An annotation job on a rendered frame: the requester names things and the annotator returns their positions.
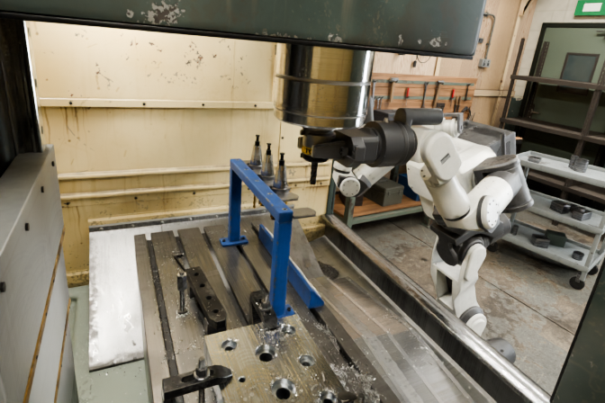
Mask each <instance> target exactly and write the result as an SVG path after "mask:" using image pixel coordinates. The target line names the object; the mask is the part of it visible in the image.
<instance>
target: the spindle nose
mask: <svg viewBox="0 0 605 403"><path fill-rule="evenodd" d="M374 64H375V51H365V50H355V49H336V48H325V47H315V46H305V45H294V44H284V43H277V47H276V62H275V72H276V75H275V91H274V106H275V110H274V115H275V117H276V118H277V119H278V120H280V121H282V122H285V123H288V124H292V125H296V126H301V127H306V128H313V129H322V130H352V129H356V128H359V127H361V126H363V125H364V124H365V120H366V115H367V110H368V104H369V97H370V90H371V81H372V77H373V71H374Z"/></svg>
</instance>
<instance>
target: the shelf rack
mask: <svg viewBox="0 0 605 403"><path fill-rule="evenodd" d="M524 42H525V39H524V38H521V41H520V45H519V51H518V55H517V58H516V62H515V66H514V69H513V73H512V75H510V79H511V81H510V87H509V91H508V94H507V98H506V102H505V105H504V109H503V113H502V116H501V118H500V122H501V123H500V126H499V128H500V129H502V127H503V123H504V122H505V123H509V124H513V125H517V126H520V127H521V128H520V131H519V138H523V139H524V135H525V131H526V128H529V129H533V130H540V131H544V132H548V133H553V134H556V135H561V136H565V137H568V138H573V139H579V141H578V144H577V147H576V150H575V152H574V156H578V157H579V158H580V157H581V154H582V150H583V147H584V144H585V141H589V142H592V143H597V144H600V147H599V150H598V153H597V156H596V157H595V160H594V163H593V165H594V166H598V164H599V162H600V157H601V155H602V152H603V149H604V147H605V131H604V133H601V132H597V131H592V130H590V127H591V123H592V120H593V117H594V114H595V112H596V109H597V106H598V103H599V100H600V96H601V93H602V90H603V91H605V85H604V84H605V70H604V68H605V60H604V63H603V66H602V69H601V72H600V77H599V80H598V83H597V84H596V83H589V82H581V81H573V80H564V79H556V78H549V77H541V73H542V69H543V66H544V63H545V60H546V54H547V51H548V47H549V43H550V42H548V41H544V44H543V48H542V51H541V54H540V58H539V61H538V64H537V71H536V74H535V76H517V75H516V74H517V70H518V67H519V61H520V57H521V53H522V50H523V46H524ZM547 43H548V44H547ZM546 46H547V47H546ZM545 53H546V54H545ZM544 56H545V57H544ZM542 63H543V64H542ZM541 66H542V67H541ZM540 69H541V70H540ZM603 72H604V73H603ZM539 73H540V74H539ZM602 73H603V74H602ZM601 76H602V78H601ZM515 79H517V80H524V81H531V82H533V85H532V87H531V91H530V94H531V95H529V98H530V99H529V98H528V104H527V107H526V110H525V114H526V115H525V114H524V117H512V118H505V116H506V112H507V109H508V106H509V102H510V96H511V92H512V88H513V85H514V81H515ZM538 83H546V84H553V85H567V86H574V87H581V88H589V89H595V91H594V94H593V97H592V99H591V104H590V108H589V111H588V113H587V116H586V119H585V122H584V124H583V127H582V129H579V128H575V127H571V126H566V125H562V124H557V123H553V122H548V121H541V120H536V119H531V118H529V115H530V113H531V109H532V105H533V102H534V99H535V95H536V92H537V87H538ZM536 86H537V87H536ZM532 88H533V89H532ZM535 88H536V90H535ZM534 92H535V93H534ZM596 92H597V94H596ZM533 95H534V96H533ZM595 95H596V97H595ZM594 97H595V98H594ZM532 98H533V100H532ZM531 101H532V102H531ZM593 101H594V102H593ZM592 104H593V105H592ZM596 104H597V105H596ZM530 105H531V106H530ZM529 108H530V109H529ZM591 108H592V109H591ZM594 110H595V111H594ZM528 111H529V112H528ZM590 112H591V114H590ZM589 115H590V117H589ZM588 117H589V118H588ZM588 119H589V120H588ZM587 120H588V121H587ZM586 122H587V125H586ZM585 127H586V128H585ZM523 131H524V133H523ZM522 134H523V136H522ZM580 142H581V144H580ZM521 145H522V144H516V155H517V154H519V152H520V148H521ZM579 145H580V146H579ZM601 146H602V147H601ZM578 148H579V150H578ZM577 150H578V151H577ZM577 152H578V153H577ZM576 153H577V155H576ZM599 153H600V154H599ZM598 156H599V158H598ZM597 159H598V161H597ZM596 163H597V164H596ZM595 164H596V165H595ZM527 178H528V179H531V180H534V181H537V182H540V183H542V184H547V185H550V186H553V187H555V188H558V189H561V190H562V193H561V197H560V199H562V197H563V199H562V200H565V201H566V199H567V196H568V193H573V194H576V195H579V196H582V199H581V202H580V205H582V206H584V204H585V201H586V198H587V199H590V200H593V201H596V202H600V203H603V204H605V188H603V187H599V186H596V185H592V184H587V183H583V182H579V181H576V180H573V179H569V178H565V177H562V176H559V175H553V174H549V173H546V172H542V171H539V170H536V169H532V168H530V169H529V170H528V176H527ZM564 191H565V192H564ZM563 194H564V195H563ZM583 198H584V199H583ZM582 201H583V202H582Z"/></svg>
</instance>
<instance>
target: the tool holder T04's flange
mask: <svg viewBox="0 0 605 403"><path fill-rule="evenodd" d="M300 135H301V136H303V135H305V136H307V138H308V139H334V138H336V133H335V132H334V131H333V130H322V129H313V128H306V127H302V129H301V130H300Z"/></svg>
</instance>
